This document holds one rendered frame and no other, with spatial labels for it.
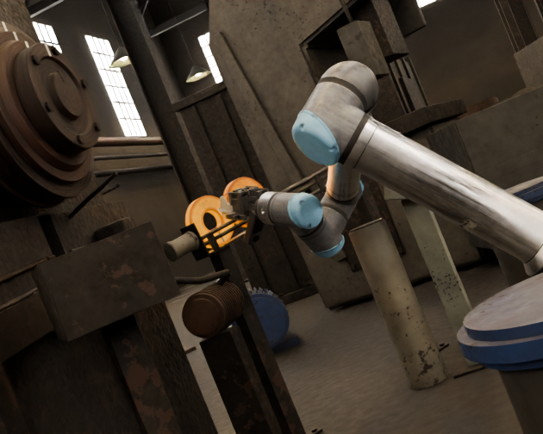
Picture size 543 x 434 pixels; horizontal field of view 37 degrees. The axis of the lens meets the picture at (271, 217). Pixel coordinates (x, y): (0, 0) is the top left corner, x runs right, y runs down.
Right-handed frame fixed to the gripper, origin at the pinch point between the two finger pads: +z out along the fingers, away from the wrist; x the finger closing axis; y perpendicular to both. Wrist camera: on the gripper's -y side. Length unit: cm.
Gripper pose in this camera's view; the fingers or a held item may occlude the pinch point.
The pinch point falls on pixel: (222, 211)
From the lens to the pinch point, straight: 237.8
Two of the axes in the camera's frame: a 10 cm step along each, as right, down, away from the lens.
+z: -6.8, -0.5, 7.3
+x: -7.1, 2.9, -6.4
